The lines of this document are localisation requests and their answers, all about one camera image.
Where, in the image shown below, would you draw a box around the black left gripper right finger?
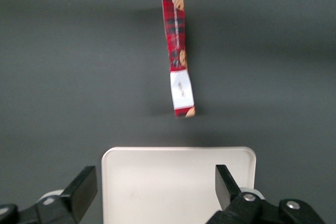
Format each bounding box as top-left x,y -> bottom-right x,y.
207,165 -> 326,224

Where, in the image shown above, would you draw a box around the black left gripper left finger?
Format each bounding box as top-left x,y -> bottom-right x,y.
0,165 -> 98,224

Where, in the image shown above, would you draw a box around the red plaid cookie box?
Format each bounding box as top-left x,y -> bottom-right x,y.
161,0 -> 197,119

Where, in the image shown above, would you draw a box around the white rectangular tray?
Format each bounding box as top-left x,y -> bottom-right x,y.
101,146 -> 257,224

